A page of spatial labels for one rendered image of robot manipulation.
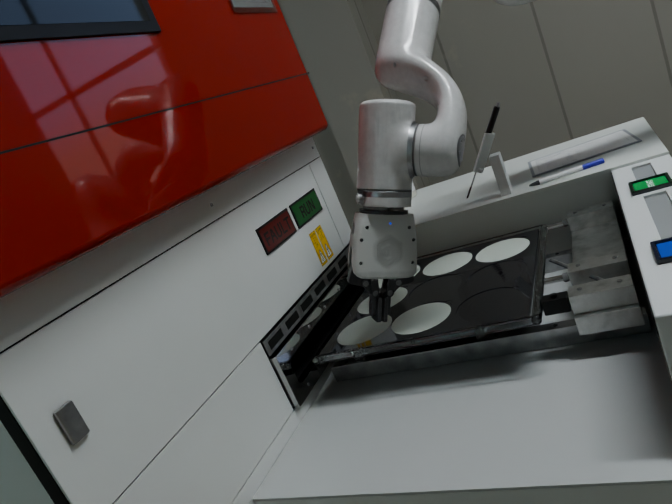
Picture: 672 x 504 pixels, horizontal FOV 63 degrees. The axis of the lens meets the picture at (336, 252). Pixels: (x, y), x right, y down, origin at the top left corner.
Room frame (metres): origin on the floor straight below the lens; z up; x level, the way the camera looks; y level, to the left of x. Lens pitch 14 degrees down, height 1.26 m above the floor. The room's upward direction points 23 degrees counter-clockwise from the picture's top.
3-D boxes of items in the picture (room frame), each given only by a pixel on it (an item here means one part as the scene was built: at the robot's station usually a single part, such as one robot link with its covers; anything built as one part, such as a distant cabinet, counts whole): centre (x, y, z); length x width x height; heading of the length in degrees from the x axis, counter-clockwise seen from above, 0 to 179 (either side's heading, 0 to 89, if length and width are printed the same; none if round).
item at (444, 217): (1.21, -0.41, 0.89); 0.62 x 0.35 x 0.14; 62
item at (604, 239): (0.81, -0.38, 0.87); 0.36 x 0.08 x 0.03; 152
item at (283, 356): (1.00, 0.05, 0.89); 0.44 x 0.02 x 0.10; 152
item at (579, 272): (0.74, -0.34, 0.89); 0.08 x 0.03 x 0.03; 62
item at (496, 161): (1.08, -0.35, 1.03); 0.06 x 0.04 x 0.13; 62
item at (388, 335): (0.92, -0.14, 0.90); 0.34 x 0.34 x 0.01; 62
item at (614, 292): (0.67, -0.30, 0.89); 0.08 x 0.03 x 0.03; 62
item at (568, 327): (0.78, -0.13, 0.84); 0.50 x 0.02 x 0.03; 62
